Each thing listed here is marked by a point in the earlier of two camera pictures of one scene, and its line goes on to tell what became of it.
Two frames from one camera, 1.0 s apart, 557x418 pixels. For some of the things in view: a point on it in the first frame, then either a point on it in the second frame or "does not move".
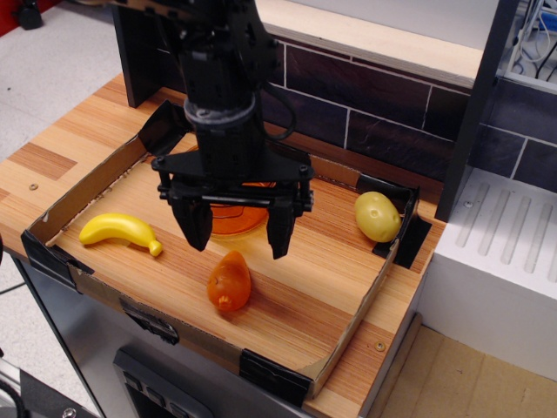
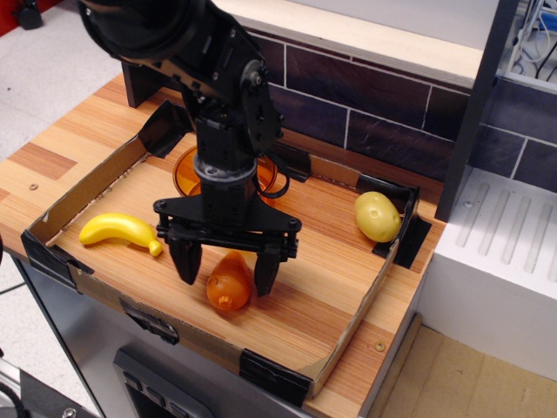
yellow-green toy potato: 377,217 does not move
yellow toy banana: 120,225 does not move
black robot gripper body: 234,166 to 229,213
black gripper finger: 196,218 to 187,256
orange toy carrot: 229,283 does not move
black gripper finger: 280,223 to 265,266
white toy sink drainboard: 493,278 does not move
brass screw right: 379,346 does not move
